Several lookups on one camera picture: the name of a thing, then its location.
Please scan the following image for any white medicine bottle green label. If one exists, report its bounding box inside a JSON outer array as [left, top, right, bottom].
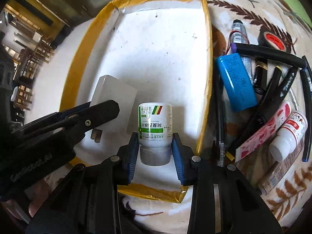
[[137, 103, 173, 166]]

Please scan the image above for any white power adapter plug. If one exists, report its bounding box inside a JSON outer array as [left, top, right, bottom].
[[90, 75, 137, 143]]

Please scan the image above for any slim black pen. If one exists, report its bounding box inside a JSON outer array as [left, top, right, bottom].
[[214, 72, 225, 167]]

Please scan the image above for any beige pink cosmetic tube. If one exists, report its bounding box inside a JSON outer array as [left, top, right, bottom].
[[258, 139, 304, 195]]

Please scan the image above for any pink floral cream tube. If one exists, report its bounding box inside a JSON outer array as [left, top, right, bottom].
[[234, 100, 291, 162]]

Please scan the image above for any white bottle red label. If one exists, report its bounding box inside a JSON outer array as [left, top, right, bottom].
[[269, 111, 308, 163]]

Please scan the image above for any black marker yellow cap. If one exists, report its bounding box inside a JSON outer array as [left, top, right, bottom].
[[259, 66, 282, 107]]

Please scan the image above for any black marker purple cap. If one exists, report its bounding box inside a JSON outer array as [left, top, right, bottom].
[[230, 43, 307, 69]]

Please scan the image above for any black marker blue cap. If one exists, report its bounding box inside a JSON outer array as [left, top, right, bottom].
[[300, 56, 311, 162]]

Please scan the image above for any person left hand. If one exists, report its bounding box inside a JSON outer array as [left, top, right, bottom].
[[1, 179, 52, 223]]

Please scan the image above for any blue battery pack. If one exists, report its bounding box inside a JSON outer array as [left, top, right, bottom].
[[215, 53, 258, 113]]

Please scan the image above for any black gold lipstick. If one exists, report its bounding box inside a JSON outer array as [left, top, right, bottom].
[[253, 58, 268, 101]]

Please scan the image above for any white tray yellow tape rim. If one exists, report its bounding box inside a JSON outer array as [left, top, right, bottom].
[[59, 0, 214, 203]]

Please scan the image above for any wooden glass cabinet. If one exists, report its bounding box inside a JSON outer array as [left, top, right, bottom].
[[1, 0, 111, 48]]

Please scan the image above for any silver cream tube black cap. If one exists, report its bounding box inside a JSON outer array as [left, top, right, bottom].
[[231, 19, 253, 83]]

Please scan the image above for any black electrical tape roll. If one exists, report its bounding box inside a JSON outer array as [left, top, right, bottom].
[[258, 26, 290, 53]]

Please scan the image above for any leaf pattern beige blanket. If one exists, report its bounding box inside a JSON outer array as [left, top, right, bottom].
[[25, 0, 311, 233]]

